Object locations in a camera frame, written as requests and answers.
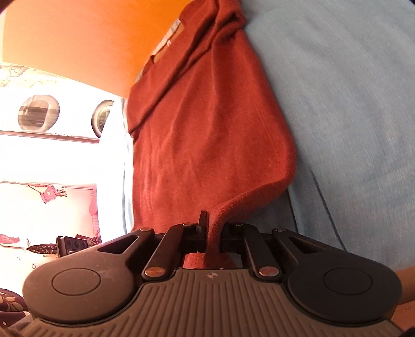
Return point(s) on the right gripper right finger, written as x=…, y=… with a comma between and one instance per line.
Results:
x=247, y=242

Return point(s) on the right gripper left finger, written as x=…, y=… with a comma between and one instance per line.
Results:
x=175, y=244

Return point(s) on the dark red knit sweater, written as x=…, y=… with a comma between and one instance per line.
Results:
x=207, y=130

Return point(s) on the light blue floral bedsheet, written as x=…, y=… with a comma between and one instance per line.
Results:
x=342, y=73

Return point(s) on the white washing machine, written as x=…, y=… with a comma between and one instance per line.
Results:
x=33, y=101

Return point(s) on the orange storage box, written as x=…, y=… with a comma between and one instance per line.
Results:
x=100, y=43

